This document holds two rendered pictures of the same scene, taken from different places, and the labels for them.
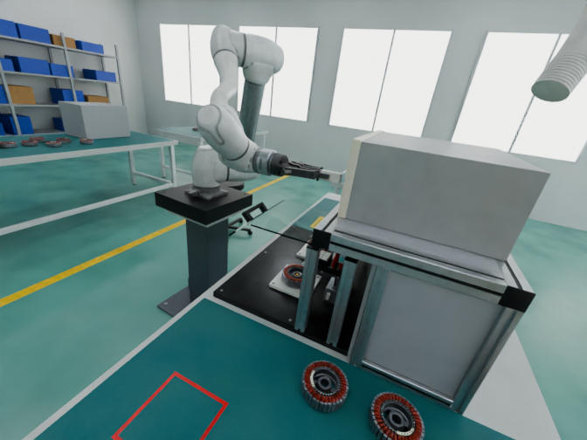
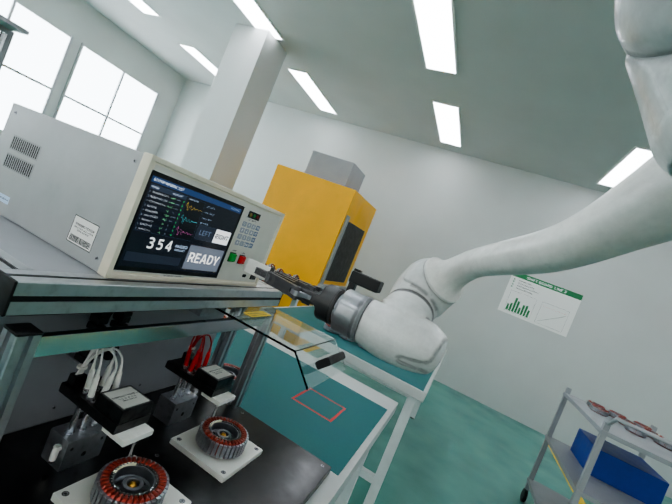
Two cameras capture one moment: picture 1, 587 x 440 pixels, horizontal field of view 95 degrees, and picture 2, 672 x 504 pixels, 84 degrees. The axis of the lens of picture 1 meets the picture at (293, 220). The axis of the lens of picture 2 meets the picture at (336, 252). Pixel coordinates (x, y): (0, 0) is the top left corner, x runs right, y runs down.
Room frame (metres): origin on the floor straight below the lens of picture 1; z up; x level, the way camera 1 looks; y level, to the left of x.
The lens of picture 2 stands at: (1.65, 0.03, 1.30)
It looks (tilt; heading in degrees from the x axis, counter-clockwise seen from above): 1 degrees down; 179
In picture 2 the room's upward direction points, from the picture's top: 22 degrees clockwise
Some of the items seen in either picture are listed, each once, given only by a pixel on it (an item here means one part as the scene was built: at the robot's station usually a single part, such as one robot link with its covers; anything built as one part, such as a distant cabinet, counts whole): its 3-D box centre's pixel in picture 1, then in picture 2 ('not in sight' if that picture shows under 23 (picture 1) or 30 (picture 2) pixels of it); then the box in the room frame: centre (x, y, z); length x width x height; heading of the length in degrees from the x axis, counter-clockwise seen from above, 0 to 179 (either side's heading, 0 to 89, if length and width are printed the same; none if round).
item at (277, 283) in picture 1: (296, 281); (218, 446); (0.82, -0.04, 0.78); 0.15 x 0.15 x 0.01; 68
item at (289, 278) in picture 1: (296, 275); (222, 436); (0.82, -0.04, 0.80); 0.11 x 0.11 x 0.04
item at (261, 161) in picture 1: (266, 161); (351, 314); (0.92, 0.11, 1.18); 0.09 x 0.06 x 0.09; 158
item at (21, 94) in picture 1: (15, 93); not in sight; (4.92, 5.08, 0.92); 0.40 x 0.36 x 0.28; 68
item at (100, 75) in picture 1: (100, 75); not in sight; (6.32, 4.51, 1.37); 0.42 x 0.42 x 0.19; 69
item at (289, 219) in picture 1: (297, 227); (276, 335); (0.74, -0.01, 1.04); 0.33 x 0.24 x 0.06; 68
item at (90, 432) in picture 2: not in sight; (76, 441); (0.99, -0.26, 0.80); 0.08 x 0.05 x 0.06; 158
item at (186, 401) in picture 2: (334, 290); (176, 405); (0.77, -0.17, 0.80); 0.08 x 0.05 x 0.06; 158
